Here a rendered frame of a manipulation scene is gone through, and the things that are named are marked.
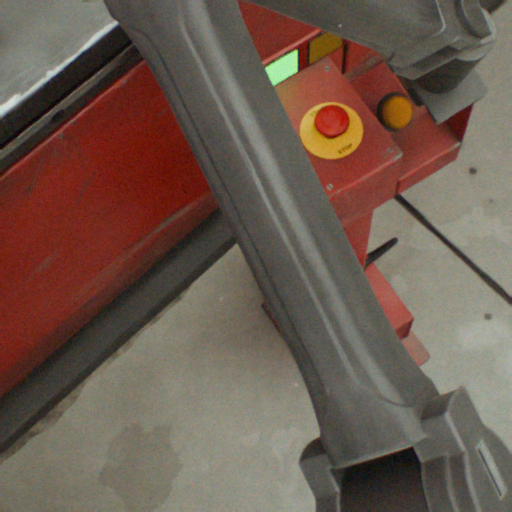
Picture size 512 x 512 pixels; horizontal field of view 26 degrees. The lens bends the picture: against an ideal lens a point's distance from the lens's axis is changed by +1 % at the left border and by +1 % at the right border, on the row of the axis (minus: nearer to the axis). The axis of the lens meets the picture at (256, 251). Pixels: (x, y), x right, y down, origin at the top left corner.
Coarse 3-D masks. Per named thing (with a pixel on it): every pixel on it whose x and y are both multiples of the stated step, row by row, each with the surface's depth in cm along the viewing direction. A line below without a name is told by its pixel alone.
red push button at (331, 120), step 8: (320, 112) 124; (328, 112) 124; (336, 112) 124; (344, 112) 124; (320, 120) 124; (328, 120) 124; (336, 120) 124; (344, 120) 124; (320, 128) 124; (328, 128) 123; (336, 128) 123; (344, 128) 124; (328, 136) 124; (336, 136) 125
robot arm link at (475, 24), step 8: (456, 0) 100; (464, 0) 100; (472, 0) 102; (456, 8) 99; (464, 8) 99; (472, 8) 101; (480, 8) 103; (464, 16) 99; (472, 16) 100; (480, 16) 102; (464, 24) 99; (472, 24) 99; (480, 24) 101; (472, 32) 100; (480, 32) 101; (488, 32) 103; (392, 72) 104
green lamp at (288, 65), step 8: (288, 56) 124; (296, 56) 125; (272, 64) 124; (280, 64) 125; (288, 64) 126; (296, 64) 127; (272, 72) 125; (280, 72) 126; (288, 72) 128; (272, 80) 127; (280, 80) 128
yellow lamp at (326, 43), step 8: (328, 32) 125; (312, 40) 125; (320, 40) 126; (328, 40) 127; (336, 40) 128; (312, 48) 126; (320, 48) 127; (328, 48) 128; (336, 48) 129; (312, 56) 128; (320, 56) 129
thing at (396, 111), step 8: (384, 104) 133; (392, 104) 133; (400, 104) 133; (408, 104) 133; (384, 112) 133; (392, 112) 133; (400, 112) 133; (408, 112) 134; (384, 120) 133; (392, 120) 133; (400, 120) 133; (408, 120) 134
